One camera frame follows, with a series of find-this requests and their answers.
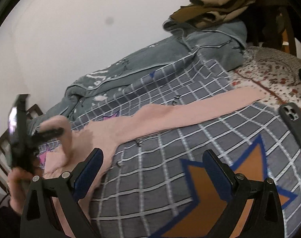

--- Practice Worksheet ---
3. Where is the pink knit sweater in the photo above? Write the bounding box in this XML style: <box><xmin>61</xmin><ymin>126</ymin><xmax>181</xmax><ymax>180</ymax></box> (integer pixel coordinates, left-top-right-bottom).
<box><xmin>42</xmin><ymin>86</ymin><xmax>268</xmax><ymax>238</ymax></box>

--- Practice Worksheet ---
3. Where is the brown folded clothes pile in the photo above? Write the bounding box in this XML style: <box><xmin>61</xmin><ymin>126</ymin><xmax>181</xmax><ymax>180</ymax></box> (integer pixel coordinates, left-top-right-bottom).
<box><xmin>170</xmin><ymin>0</ymin><xmax>257</xmax><ymax>30</ymax></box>

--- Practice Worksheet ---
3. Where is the person's left hand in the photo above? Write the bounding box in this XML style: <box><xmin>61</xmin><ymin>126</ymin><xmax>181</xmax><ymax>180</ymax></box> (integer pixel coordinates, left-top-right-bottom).
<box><xmin>8</xmin><ymin>115</ymin><xmax>73</xmax><ymax>215</ymax></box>

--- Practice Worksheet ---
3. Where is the grey grid-pattern duvet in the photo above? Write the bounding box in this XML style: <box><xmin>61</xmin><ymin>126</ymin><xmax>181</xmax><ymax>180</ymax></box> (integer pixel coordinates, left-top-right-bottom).
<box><xmin>34</xmin><ymin>52</ymin><xmax>301</xmax><ymax>238</ymax></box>

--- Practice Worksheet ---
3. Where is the black cased smartphone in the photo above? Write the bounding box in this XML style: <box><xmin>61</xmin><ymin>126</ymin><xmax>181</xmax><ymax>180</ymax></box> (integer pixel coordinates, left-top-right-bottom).
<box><xmin>278</xmin><ymin>103</ymin><xmax>301</xmax><ymax>149</ymax></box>

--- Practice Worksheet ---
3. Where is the floral bed sheet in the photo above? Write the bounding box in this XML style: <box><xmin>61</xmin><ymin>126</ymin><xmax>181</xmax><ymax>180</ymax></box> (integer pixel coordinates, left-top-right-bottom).
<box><xmin>229</xmin><ymin>46</ymin><xmax>301</xmax><ymax>110</ymax></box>

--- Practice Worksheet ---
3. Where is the wooden chair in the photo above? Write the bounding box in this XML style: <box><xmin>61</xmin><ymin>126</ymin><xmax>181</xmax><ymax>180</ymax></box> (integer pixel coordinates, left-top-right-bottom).
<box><xmin>276</xmin><ymin>8</ymin><xmax>297</xmax><ymax>56</ymax></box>

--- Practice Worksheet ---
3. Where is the grey-green fleece blanket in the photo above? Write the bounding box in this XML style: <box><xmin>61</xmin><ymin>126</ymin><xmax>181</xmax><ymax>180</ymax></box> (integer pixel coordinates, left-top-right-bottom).
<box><xmin>27</xmin><ymin>20</ymin><xmax>247</xmax><ymax>132</ymax></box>

